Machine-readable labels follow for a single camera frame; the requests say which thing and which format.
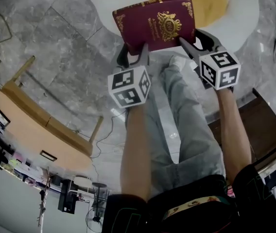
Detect yellow seat cushion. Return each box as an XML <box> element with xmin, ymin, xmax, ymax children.
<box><xmin>148</xmin><ymin>0</ymin><xmax>227</xmax><ymax>28</ymax></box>

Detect person's left forearm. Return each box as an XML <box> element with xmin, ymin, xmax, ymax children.
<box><xmin>120</xmin><ymin>104</ymin><xmax>153</xmax><ymax>202</ymax></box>

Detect brown frame with drawing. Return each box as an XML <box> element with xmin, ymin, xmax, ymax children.
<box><xmin>0</xmin><ymin>107</ymin><xmax>11</xmax><ymax>128</ymax></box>

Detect black box cabinet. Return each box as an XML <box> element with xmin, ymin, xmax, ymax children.
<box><xmin>57</xmin><ymin>178</ymin><xmax>78</xmax><ymax>215</ymax></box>

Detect wooden coffee table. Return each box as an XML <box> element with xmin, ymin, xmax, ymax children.
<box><xmin>0</xmin><ymin>55</ymin><xmax>104</xmax><ymax>177</ymax></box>

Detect person's right forearm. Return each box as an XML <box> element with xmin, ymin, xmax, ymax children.
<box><xmin>217</xmin><ymin>88</ymin><xmax>252</xmax><ymax>182</ymax></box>

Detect white round tub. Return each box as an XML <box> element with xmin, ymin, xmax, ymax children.
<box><xmin>71</xmin><ymin>175</ymin><xmax>92</xmax><ymax>194</ymax></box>

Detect white round beanbag seat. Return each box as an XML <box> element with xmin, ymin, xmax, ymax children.
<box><xmin>84</xmin><ymin>0</ymin><xmax>260</xmax><ymax>53</ymax></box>

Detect plain brown picture frame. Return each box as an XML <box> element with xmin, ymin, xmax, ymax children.
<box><xmin>40</xmin><ymin>150</ymin><xmax>58</xmax><ymax>161</ymax></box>

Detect person's white shoe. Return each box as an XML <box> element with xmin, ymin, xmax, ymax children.
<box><xmin>169</xmin><ymin>55</ymin><xmax>186</xmax><ymax>70</ymax></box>

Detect dark wooden vanity cabinet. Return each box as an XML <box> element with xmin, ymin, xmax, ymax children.
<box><xmin>207</xmin><ymin>87</ymin><xmax>276</xmax><ymax>172</ymax></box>

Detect dark red gold-print book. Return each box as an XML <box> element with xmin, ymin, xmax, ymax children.
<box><xmin>112</xmin><ymin>0</ymin><xmax>197</xmax><ymax>56</ymax></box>

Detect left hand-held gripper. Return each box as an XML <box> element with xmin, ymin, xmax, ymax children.
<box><xmin>107</xmin><ymin>42</ymin><xmax>152</xmax><ymax>109</ymax></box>

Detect wooden coat rack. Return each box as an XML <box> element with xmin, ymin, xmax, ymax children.
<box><xmin>37</xmin><ymin>166</ymin><xmax>56</xmax><ymax>228</ymax></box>

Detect person's light grey jeans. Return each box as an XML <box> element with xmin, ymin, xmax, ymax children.
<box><xmin>125</xmin><ymin>56</ymin><xmax>226</xmax><ymax>199</ymax></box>

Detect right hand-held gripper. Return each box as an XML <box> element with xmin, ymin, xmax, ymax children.
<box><xmin>178</xmin><ymin>29</ymin><xmax>241</xmax><ymax>91</ymax></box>

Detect person's black printed shirt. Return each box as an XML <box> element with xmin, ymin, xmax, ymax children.
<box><xmin>101</xmin><ymin>164</ymin><xmax>276</xmax><ymax>233</ymax></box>

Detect black floor cable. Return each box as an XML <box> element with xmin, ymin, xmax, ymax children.
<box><xmin>89</xmin><ymin>110</ymin><xmax>127</xmax><ymax>160</ymax></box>

